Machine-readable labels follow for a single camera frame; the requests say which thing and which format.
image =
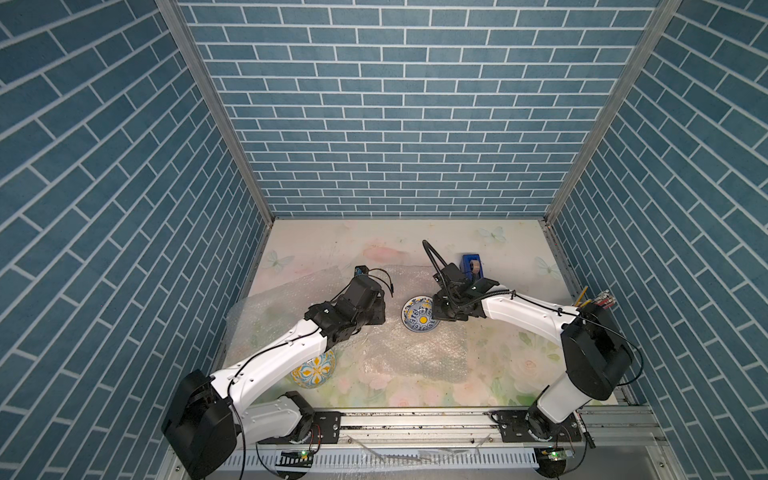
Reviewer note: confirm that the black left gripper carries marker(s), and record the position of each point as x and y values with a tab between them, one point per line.
379	308

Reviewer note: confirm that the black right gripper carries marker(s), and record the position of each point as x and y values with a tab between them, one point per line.
436	312

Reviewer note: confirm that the blue tape dispenser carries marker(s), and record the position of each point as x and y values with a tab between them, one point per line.
465	266

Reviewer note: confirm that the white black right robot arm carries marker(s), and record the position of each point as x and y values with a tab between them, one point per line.
596	355

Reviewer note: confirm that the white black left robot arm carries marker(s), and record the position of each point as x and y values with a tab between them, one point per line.
210	416

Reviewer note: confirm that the bundle of coloured pencils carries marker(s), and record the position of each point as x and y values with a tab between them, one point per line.
582	298

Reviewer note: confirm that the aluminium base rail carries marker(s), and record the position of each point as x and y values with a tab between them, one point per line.
450	427

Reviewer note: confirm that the aluminium corner frame post left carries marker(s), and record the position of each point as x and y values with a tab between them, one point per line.
173	17

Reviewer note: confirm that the aluminium corner frame post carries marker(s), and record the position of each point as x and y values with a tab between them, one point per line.
657	24
173	17

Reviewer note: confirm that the aluminium corner frame post right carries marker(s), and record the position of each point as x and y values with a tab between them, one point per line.
657	24

